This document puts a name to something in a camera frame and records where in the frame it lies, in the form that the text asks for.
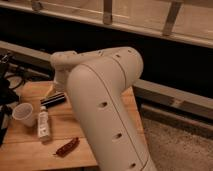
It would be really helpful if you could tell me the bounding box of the metal bracket middle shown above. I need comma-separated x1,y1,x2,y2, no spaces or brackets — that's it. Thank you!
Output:
102,0,113,25

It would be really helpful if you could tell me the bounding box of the black rectangular bar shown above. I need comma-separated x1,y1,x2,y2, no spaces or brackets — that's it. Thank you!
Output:
40,93,66,108

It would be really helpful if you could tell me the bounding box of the metal bracket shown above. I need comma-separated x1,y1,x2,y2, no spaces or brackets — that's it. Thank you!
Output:
102,0,113,25
31,0,43,12
162,0,183,36

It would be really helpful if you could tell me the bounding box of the metal bracket left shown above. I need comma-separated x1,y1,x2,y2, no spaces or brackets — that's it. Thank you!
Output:
31,0,43,12

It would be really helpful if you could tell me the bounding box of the black cable on left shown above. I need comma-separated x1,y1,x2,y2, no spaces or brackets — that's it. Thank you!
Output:
4,73,26,91

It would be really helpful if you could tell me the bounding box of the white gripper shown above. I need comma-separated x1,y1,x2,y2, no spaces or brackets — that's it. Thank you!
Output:
45,70,69,97

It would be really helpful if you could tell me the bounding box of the metal bracket right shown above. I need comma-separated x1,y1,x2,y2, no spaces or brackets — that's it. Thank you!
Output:
162,0,183,36

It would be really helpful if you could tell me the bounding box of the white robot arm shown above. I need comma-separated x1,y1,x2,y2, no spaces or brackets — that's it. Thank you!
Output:
50,47,157,171

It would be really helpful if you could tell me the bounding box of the black camera tripod stand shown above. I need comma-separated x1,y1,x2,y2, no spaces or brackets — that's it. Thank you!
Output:
0,55,19,146

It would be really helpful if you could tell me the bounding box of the translucent plastic cup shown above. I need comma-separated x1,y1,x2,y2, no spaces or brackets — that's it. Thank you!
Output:
12,103,36,127

